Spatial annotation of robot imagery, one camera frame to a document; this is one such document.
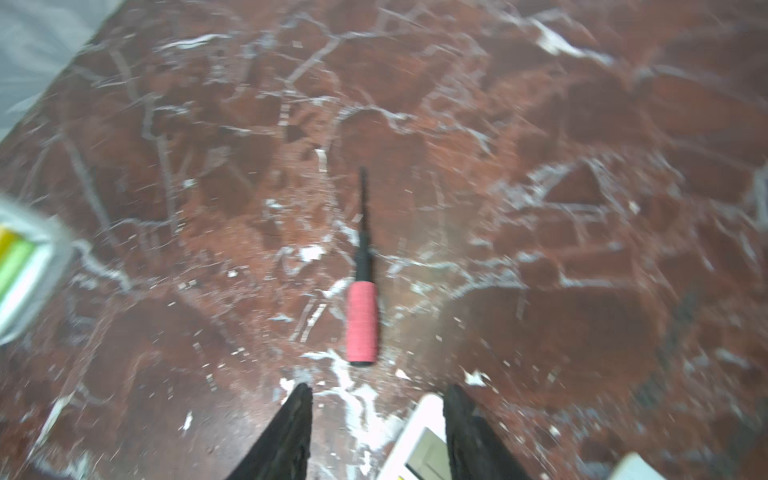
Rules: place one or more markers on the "pink handled screwdriver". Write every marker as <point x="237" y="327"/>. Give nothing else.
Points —
<point x="362" y="308"/>

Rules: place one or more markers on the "red white remote control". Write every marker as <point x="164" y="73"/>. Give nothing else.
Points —
<point x="45" y="269"/>

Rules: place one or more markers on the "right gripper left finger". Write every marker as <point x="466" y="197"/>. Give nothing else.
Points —
<point x="283" y="449"/>

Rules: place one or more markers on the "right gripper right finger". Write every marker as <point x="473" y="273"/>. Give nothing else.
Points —
<point x="475" y="451"/>

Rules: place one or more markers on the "white air conditioner remote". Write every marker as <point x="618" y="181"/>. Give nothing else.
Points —
<point x="421" y="451"/>

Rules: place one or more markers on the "white battery cover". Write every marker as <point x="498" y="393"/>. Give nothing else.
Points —
<point x="633" y="467"/>

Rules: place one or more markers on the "yellow battery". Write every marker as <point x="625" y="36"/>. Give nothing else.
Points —
<point x="7" y="240"/>

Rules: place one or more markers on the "green battery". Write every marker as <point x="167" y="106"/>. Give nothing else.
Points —
<point x="13" y="261"/>

